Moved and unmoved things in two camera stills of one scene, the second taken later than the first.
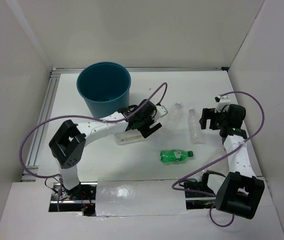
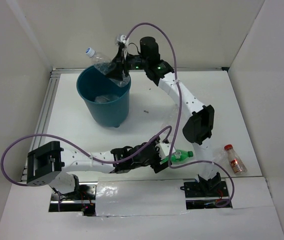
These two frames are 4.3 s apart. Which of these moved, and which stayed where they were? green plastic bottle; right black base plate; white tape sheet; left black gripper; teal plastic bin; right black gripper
Moved: right black gripper; left black gripper
Stayed: white tape sheet; green plastic bottle; right black base plate; teal plastic bin
